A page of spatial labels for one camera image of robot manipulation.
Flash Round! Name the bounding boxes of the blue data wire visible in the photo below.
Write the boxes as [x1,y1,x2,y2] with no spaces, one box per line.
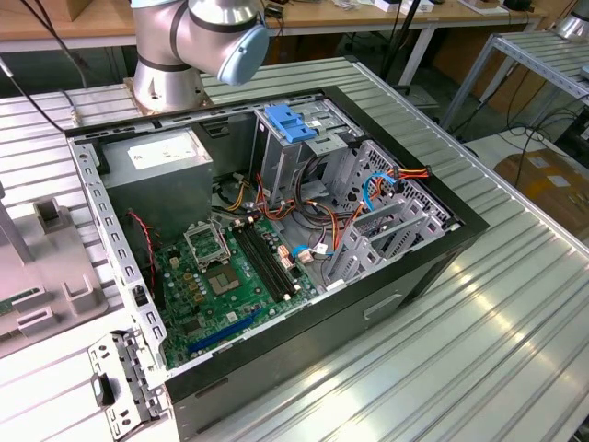
[361,169,398,214]

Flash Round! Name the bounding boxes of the orange yellow power wire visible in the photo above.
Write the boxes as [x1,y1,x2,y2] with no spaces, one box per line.
[376,166,432,195]

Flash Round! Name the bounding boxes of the perforated metal disk bay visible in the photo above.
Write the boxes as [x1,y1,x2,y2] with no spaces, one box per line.
[321,139,463,292]

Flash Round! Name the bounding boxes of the black RAM slot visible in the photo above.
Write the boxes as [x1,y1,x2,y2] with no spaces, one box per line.
[231,223,287,304]
[242,218,298,298]

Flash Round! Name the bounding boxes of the grey metal drive cage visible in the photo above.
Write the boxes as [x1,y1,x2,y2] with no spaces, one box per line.
[250,98,364,208]

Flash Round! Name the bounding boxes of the CPU socket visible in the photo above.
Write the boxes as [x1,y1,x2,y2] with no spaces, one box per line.
[204,264,244,297]

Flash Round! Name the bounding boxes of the green motherboard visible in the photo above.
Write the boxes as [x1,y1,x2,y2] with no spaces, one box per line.
[154,215,323,369]

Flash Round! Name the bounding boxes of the metal socket cover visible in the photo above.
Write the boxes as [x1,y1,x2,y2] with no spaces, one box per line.
[182,221,232,270]

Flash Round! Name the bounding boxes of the blue plastic drive latch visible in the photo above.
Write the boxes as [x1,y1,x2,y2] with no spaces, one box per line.
[265,105,318,145]

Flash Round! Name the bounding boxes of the black open PC case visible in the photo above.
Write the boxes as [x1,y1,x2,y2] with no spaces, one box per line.
[63,85,490,442]

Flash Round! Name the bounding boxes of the blue expansion slot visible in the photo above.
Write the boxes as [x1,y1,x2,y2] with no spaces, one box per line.
[186,307,264,356]

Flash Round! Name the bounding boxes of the grey power supply box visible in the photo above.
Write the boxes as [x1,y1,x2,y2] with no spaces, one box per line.
[98,127,215,236]

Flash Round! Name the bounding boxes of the black tripod stand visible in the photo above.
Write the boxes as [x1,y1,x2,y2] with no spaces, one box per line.
[380,0,422,91]

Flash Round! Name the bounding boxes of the grey parts rack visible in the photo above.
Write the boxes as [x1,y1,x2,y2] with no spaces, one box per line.
[0,181,124,359]

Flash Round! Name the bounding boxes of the brown cardboard box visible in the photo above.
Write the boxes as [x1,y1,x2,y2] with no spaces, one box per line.
[492,146,589,243]

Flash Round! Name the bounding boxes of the metal slat side table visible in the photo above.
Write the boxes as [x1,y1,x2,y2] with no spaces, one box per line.
[440,30,589,134]

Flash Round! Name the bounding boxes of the green RAM stick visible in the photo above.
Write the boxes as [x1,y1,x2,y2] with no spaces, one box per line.
[0,287,41,317]

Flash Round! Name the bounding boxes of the orange black wire bundle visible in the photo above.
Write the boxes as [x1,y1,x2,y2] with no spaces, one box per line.
[252,172,367,262]

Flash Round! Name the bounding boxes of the brown square base plate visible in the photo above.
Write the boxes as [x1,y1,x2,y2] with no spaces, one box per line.
[122,76,211,116]

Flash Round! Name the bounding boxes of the wooden desk white frame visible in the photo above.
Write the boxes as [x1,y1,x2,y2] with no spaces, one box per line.
[0,0,549,88]

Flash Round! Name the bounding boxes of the metal expansion slot bracket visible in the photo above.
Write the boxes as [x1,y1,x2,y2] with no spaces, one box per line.
[87,327,170,438]

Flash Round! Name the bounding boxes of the grey cable with metal plug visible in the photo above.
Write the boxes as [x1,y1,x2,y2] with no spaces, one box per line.
[59,87,84,128]

